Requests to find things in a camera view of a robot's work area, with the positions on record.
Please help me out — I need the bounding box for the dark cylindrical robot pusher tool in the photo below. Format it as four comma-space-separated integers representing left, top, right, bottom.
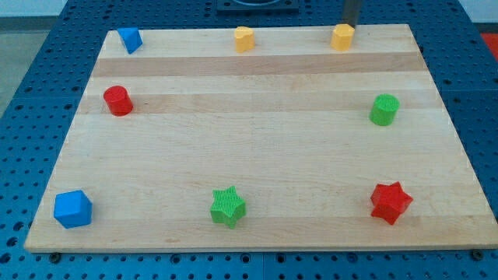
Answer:
341, 0, 363, 28

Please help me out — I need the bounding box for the blue cube block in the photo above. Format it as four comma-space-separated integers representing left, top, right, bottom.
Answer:
53, 190, 93, 229

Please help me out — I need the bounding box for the yellow hexagon block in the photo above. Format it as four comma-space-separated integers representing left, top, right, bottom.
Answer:
331, 23, 355, 51

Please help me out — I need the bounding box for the red star block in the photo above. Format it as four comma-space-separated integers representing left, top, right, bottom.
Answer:
370, 181, 413, 225

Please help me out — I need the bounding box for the red cylinder block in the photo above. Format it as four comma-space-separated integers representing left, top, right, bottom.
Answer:
103, 86, 133, 117

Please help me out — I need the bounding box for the wooden board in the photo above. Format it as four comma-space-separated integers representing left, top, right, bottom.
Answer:
25, 24, 497, 253

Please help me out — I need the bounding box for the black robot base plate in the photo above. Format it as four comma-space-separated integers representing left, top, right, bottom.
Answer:
216, 0, 300, 12

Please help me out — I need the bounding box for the yellow heart block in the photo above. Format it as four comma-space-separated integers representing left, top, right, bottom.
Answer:
234, 26, 255, 53

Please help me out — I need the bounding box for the green star block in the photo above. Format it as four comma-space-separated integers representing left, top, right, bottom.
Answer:
210, 186, 246, 229

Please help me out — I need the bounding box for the blue triangle block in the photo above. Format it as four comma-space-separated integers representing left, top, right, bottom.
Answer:
117, 27, 143, 54

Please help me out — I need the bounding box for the green cylinder block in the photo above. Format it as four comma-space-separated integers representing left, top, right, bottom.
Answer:
369, 93, 400, 126

